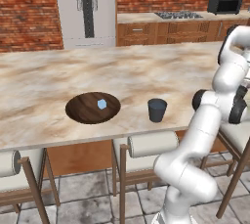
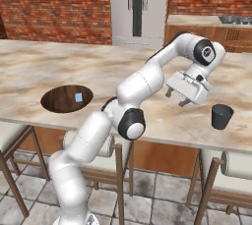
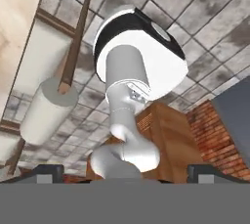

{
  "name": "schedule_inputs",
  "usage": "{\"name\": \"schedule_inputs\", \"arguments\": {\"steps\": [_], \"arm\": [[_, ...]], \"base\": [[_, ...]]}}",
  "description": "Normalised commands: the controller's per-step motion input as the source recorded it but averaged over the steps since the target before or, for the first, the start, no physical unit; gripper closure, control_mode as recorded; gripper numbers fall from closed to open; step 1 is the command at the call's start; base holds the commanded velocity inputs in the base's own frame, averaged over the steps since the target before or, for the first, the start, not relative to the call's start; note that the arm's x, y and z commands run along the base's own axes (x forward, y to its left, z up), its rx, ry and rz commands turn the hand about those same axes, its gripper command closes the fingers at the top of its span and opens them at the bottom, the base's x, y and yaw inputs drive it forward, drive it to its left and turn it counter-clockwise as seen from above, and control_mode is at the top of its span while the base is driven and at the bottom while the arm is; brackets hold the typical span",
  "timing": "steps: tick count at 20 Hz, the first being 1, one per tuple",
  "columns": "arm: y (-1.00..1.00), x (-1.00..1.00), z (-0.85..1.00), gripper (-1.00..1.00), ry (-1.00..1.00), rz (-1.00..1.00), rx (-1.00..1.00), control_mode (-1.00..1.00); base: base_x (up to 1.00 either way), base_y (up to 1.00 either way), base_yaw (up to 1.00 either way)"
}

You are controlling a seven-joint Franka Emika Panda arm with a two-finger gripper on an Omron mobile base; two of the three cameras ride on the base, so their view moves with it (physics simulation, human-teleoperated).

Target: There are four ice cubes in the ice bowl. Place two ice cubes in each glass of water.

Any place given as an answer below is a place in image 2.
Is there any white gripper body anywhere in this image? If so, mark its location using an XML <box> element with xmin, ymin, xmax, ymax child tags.
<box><xmin>165</xmin><ymin>71</ymin><xmax>213</xmax><ymax>105</ymax></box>

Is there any dark blue glass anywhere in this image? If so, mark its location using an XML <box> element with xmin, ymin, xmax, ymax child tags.
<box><xmin>211</xmin><ymin>103</ymin><xmax>235</xmax><ymax>131</ymax></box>

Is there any pale blue ice cube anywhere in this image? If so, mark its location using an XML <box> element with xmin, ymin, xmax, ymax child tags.
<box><xmin>74</xmin><ymin>92</ymin><xmax>85</xmax><ymax>103</ymax></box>

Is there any dark brown ice bowl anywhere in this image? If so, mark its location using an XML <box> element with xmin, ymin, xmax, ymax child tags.
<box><xmin>39</xmin><ymin>84</ymin><xmax>95</xmax><ymax>114</ymax></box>

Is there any wooden cupboard run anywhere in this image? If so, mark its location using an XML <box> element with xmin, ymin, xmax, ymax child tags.
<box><xmin>163</xmin><ymin>14</ymin><xmax>252</xmax><ymax>54</ymax></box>

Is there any black hob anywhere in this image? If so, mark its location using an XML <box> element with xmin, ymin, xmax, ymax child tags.
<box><xmin>218</xmin><ymin>15</ymin><xmax>252</xmax><ymax>26</ymax></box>

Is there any silver fridge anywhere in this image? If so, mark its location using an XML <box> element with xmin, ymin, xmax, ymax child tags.
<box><xmin>108</xmin><ymin>0</ymin><xmax>171</xmax><ymax>48</ymax></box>

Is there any wooden stool with white cushion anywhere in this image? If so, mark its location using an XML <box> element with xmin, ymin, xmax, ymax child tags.
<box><xmin>59</xmin><ymin>129</ymin><xmax>135</xmax><ymax>225</ymax></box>
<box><xmin>185</xmin><ymin>147</ymin><xmax>252</xmax><ymax>225</ymax></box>
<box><xmin>0</xmin><ymin>120</ymin><xmax>51</xmax><ymax>219</ymax></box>

